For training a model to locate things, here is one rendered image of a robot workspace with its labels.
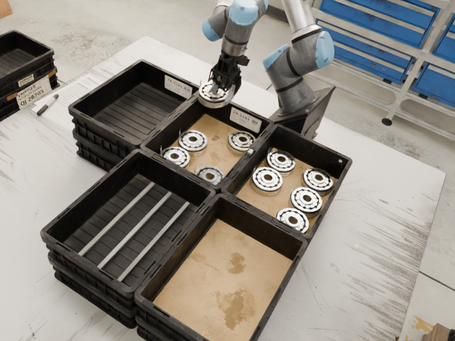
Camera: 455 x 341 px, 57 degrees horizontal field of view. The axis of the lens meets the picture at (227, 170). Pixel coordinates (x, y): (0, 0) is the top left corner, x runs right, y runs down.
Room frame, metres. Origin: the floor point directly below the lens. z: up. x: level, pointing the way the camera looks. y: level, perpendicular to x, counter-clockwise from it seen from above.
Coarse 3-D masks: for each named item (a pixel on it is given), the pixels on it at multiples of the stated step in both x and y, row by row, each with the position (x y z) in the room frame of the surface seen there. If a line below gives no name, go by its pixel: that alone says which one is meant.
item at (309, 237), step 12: (288, 132) 1.14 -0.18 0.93; (252, 156) 0.98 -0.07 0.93; (240, 168) 0.91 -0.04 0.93; (348, 168) 1.01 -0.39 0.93; (228, 180) 0.86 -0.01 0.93; (228, 192) 0.81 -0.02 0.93; (336, 192) 0.90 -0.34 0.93; (324, 204) 0.84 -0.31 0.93; (264, 216) 0.75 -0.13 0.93; (288, 228) 0.72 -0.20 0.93; (312, 228) 0.74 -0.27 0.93
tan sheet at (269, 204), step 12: (300, 168) 1.07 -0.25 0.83; (288, 180) 1.00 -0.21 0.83; (300, 180) 1.02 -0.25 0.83; (336, 180) 1.05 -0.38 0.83; (240, 192) 0.90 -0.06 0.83; (252, 192) 0.91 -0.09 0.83; (288, 192) 0.95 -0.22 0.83; (252, 204) 0.86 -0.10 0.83; (264, 204) 0.87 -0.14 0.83; (276, 204) 0.88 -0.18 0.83; (288, 204) 0.90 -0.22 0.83
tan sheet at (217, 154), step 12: (204, 120) 1.22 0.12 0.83; (216, 120) 1.24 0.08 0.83; (204, 132) 1.16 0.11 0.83; (216, 132) 1.17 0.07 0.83; (228, 132) 1.19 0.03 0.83; (216, 144) 1.11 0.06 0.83; (204, 156) 1.03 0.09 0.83; (216, 156) 1.05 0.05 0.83; (228, 156) 1.06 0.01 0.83; (240, 156) 1.07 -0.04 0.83; (192, 168) 0.97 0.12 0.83; (228, 168) 1.00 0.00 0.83
